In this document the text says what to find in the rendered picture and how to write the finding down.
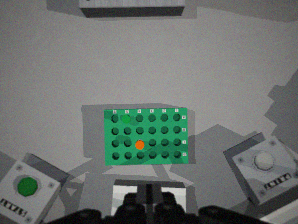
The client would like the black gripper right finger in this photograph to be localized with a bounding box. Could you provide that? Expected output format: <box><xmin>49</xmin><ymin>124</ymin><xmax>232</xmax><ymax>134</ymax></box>
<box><xmin>149</xmin><ymin>184</ymin><xmax>272</xmax><ymax>224</ymax></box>

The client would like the green tube rack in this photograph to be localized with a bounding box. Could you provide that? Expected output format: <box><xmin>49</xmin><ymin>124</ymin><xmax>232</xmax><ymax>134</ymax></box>
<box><xmin>104</xmin><ymin>108</ymin><xmax>188</xmax><ymax>165</ymax></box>

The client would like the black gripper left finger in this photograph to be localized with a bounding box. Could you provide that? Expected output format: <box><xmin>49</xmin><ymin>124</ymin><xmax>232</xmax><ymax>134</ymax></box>
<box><xmin>45</xmin><ymin>184</ymin><xmax>150</xmax><ymax>224</ymax></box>

